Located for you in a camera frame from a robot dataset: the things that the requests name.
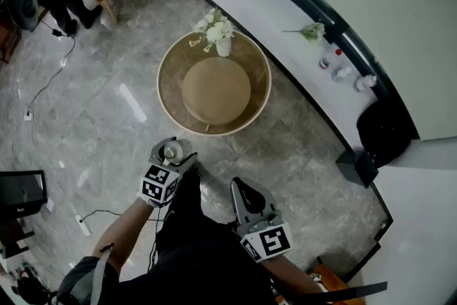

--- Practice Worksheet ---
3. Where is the loose white flower stem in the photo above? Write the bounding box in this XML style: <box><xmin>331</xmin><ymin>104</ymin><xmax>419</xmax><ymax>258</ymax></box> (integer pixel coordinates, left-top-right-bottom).
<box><xmin>281</xmin><ymin>21</ymin><xmax>326</xmax><ymax>46</ymax></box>

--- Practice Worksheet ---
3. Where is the white flower bouquet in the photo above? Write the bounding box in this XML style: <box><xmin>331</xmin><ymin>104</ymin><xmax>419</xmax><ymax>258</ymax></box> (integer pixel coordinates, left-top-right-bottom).
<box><xmin>194</xmin><ymin>7</ymin><xmax>236</xmax><ymax>44</ymax></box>

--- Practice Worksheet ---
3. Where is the white spray bottle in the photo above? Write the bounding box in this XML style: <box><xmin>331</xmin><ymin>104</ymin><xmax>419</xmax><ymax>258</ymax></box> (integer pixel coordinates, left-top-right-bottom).
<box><xmin>331</xmin><ymin>66</ymin><xmax>353</xmax><ymax>83</ymax></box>

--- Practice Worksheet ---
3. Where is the white ceramic vase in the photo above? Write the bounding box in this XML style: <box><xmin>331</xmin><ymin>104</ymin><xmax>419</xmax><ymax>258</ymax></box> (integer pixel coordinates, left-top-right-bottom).
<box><xmin>216</xmin><ymin>37</ymin><xmax>232</xmax><ymax>58</ymax></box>

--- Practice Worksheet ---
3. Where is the white power strip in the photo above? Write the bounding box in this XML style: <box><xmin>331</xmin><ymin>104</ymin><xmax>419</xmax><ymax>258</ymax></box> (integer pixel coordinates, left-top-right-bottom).
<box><xmin>74</xmin><ymin>214</ymin><xmax>92</xmax><ymax>237</ymax></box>

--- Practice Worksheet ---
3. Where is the black backpack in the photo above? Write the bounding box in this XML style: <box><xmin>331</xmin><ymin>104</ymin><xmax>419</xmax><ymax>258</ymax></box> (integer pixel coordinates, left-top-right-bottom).
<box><xmin>356</xmin><ymin>100</ymin><xmax>412</xmax><ymax>169</ymax></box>

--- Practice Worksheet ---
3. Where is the black strap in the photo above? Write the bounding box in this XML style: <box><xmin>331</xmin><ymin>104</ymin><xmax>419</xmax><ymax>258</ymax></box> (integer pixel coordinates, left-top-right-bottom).
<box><xmin>285</xmin><ymin>281</ymin><xmax>388</xmax><ymax>304</ymax></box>

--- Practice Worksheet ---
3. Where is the thin black cable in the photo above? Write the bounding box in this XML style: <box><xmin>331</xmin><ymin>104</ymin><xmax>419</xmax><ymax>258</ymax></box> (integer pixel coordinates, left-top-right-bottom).
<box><xmin>26</xmin><ymin>19</ymin><xmax>76</xmax><ymax>115</ymax></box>

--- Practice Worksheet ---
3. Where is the round glass coffee table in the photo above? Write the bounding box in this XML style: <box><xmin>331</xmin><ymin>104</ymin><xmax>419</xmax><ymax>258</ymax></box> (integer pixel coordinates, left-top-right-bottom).
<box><xmin>156</xmin><ymin>30</ymin><xmax>272</xmax><ymax>137</ymax></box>

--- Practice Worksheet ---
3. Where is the tan round stool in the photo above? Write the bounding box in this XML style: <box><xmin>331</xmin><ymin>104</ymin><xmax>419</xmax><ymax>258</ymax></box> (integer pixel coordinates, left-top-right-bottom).
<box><xmin>181</xmin><ymin>56</ymin><xmax>252</xmax><ymax>126</ymax></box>

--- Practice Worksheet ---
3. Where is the person's right forearm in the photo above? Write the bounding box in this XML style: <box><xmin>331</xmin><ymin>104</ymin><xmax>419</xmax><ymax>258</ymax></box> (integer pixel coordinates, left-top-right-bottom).
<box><xmin>263</xmin><ymin>255</ymin><xmax>324</xmax><ymax>294</ymax></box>

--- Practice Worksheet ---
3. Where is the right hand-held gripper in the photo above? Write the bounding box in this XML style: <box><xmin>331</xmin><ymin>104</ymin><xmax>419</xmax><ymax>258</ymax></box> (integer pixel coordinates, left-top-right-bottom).
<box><xmin>230</xmin><ymin>177</ymin><xmax>293</xmax><ymax>264</ymax></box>

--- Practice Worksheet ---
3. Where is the person's left forearm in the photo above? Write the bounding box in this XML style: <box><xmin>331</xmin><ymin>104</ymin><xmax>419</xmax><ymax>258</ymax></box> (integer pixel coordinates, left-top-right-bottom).
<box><xmin>91</xmin><ymin>198</ymin><xmax>161</xmax><ymax>276</ymax></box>

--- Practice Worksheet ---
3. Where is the red cap bottle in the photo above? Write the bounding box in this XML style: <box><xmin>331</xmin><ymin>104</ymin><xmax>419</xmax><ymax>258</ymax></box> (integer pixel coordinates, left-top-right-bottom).
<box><xmin>319</xmin><ymin>49</ymin><xmax>343</xmax><ymax>70</ymax></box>

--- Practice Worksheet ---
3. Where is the orange bag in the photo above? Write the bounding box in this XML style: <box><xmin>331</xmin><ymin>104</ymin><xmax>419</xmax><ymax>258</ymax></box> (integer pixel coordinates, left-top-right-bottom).
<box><xmin>309</xmin><ymin>263</ymin><xmax>366</xmax><ymax>305</ymax></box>

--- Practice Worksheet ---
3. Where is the black monitor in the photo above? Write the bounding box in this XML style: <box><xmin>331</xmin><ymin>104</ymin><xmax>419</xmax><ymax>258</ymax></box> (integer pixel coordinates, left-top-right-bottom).
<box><xmin>0</xmin><ymin>170</ymin><xmax>48</xmax><ymax>219</ymax></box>

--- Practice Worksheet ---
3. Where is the grey floor fan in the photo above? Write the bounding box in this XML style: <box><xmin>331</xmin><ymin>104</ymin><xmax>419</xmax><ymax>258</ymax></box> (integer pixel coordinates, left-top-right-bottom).
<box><xmin>5</xmin><ymin>0</ymin><xmax>41</xmax><ymax>31</ymax></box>

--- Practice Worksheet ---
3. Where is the person's dark clothed body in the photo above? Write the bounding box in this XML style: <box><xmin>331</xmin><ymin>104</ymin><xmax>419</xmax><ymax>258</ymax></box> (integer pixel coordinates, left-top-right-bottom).
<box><xmin>53</xmin><ymin>167</ymin><xmax>283</xmax><ymax>305</ymax></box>

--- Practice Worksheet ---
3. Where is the black box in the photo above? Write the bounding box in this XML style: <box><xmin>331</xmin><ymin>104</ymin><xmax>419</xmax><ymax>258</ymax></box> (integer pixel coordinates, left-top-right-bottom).
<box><xmin>335</xmin><ymin>149</ymin><xmax>379</xmax><ymax>189</ymax></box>

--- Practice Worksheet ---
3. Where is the white long bench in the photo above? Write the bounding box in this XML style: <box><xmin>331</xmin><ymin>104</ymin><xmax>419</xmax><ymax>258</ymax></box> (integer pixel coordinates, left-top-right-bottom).
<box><xmin>160</xmin><ymin>0</ymin><xmax>457</xmax><ymax>305</ymax></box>

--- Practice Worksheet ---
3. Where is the black power cable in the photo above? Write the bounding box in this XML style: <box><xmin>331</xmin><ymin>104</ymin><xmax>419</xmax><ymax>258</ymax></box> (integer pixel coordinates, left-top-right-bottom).
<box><xmin>80</xmin><ymin>209</ymin><xmax>160</xmax><ymax>223</ymax></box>

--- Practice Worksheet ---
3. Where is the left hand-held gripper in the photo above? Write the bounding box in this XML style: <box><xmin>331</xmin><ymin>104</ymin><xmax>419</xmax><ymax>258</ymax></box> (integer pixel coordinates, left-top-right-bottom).
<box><xmin>137</xmin><ymin>136</ymin><xmax>199</xmax><ymax>208</ymax></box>

